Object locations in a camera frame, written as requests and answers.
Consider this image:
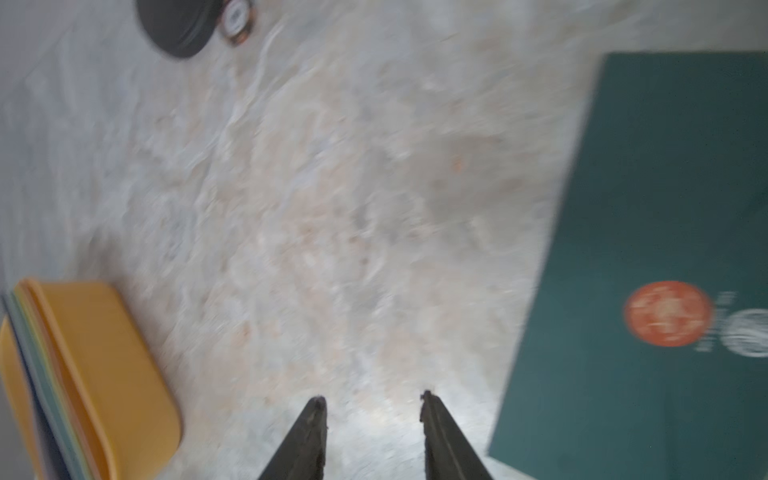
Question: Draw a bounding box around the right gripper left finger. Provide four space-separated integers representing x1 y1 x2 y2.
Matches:
259 396 328 480

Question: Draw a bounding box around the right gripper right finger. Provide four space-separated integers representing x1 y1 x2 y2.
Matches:
420 390 492 480

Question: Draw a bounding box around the yellow storage tray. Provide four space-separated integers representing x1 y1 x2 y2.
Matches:
2 278 182 479

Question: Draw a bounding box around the dark green envelope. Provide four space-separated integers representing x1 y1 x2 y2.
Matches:
489 52 767 479

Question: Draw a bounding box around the light green envelope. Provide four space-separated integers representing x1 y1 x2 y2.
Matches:
6 286 94 479

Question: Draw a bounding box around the navy blue envelope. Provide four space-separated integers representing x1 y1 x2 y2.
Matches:
1 293 71 479

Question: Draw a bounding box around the small round ring badge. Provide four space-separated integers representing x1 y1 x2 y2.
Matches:
218 0 256 46

